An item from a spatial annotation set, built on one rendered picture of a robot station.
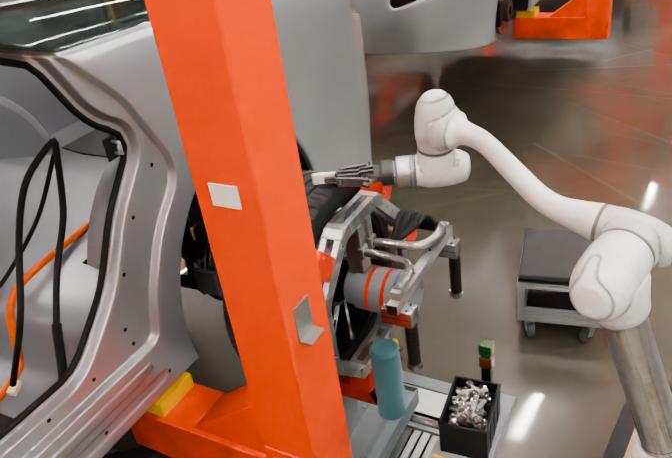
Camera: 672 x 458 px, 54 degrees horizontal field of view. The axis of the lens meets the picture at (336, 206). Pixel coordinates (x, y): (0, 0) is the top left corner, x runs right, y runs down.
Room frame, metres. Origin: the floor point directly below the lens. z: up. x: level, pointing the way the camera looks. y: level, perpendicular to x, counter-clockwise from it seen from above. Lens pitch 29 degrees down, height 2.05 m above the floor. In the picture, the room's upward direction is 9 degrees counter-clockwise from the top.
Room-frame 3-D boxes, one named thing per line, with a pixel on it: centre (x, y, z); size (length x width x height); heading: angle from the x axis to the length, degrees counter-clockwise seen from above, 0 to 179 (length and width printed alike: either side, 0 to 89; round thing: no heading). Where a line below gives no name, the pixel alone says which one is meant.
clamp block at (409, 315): (1.41, -0.12, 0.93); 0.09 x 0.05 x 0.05; 57
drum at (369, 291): (1.63, -0.10, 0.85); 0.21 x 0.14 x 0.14; 57
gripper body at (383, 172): (1.71, -0.13, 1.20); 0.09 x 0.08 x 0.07; 82
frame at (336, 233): (1.67, -0.04, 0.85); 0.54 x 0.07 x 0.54; 147
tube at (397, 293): (1.52, -0.09, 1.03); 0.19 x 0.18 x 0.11; 57
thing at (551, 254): (2.40, -0.96, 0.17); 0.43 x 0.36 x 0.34; 157
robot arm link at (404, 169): (1.70, -0.21, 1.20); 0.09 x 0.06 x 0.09; 172
